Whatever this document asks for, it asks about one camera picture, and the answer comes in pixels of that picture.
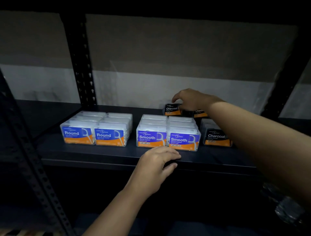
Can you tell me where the black label dental floss box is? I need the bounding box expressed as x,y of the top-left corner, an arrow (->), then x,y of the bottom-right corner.
164,103 -> 183,116
203,126 -> 233,148
193,109 -> 209,119

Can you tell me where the group of floss boxes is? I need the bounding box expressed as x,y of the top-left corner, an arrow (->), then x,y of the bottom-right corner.
60,111 -> 233,152

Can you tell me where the dark metal shelf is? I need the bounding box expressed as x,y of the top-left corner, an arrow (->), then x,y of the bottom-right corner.
0,0 -> 311,236

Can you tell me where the person's left hand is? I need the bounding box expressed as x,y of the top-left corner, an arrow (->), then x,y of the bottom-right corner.
124,146 -> 182,198

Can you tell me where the person's left forearm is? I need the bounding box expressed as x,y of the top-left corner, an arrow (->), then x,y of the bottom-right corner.
82,188 -> 151,236

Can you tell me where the person's right forearm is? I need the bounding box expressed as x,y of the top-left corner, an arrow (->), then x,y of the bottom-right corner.
206,98 -> 311,209

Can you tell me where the person's right hand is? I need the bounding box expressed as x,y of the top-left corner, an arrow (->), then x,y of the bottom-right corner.
171,88 -> 225,113

